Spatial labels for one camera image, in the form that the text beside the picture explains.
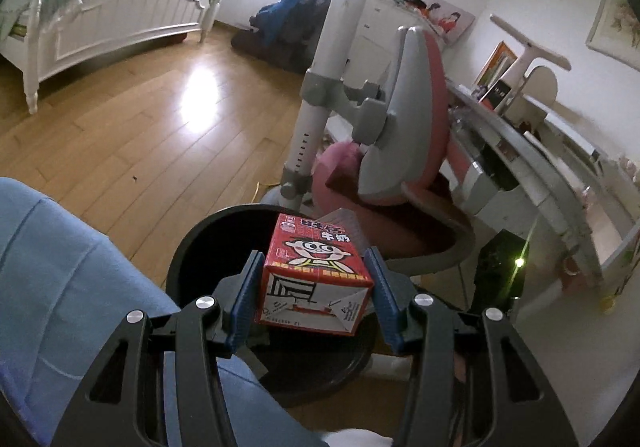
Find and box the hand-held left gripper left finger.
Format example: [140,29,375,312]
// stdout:
[50,249,266,447]

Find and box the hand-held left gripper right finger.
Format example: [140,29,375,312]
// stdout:
[364,247,576,447]

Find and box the black round trash bin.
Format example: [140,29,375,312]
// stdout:
[165,204,375,408]

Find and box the red milk carton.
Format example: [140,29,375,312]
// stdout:
[255,213,376,338]

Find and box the white cloth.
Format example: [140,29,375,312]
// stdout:
[369,354,412,380]

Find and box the black device with green light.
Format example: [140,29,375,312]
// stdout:
[472,229,532,324]

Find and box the pink grey child chair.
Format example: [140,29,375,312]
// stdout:
[260,0,476,288]

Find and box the blue star-print bed sheet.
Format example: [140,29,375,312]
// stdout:
[0,177,326,447]

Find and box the white study desk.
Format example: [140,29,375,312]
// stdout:
[445,77,640,290]

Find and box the black box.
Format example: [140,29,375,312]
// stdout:
[479,80,514,114]

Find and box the orange book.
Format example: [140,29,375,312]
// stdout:
[475,41,519,88]

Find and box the white cabinet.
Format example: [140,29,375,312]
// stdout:
[357,0,451,60]

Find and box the poster with figures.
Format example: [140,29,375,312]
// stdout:
[385,0,476,47]

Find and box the white wooden bed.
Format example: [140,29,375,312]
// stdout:
[0,0,233,115]

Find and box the framed flower picture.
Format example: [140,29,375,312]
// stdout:
[586,0,640,67]

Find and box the yellow cable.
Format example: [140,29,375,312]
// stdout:
[252,180,281,204]

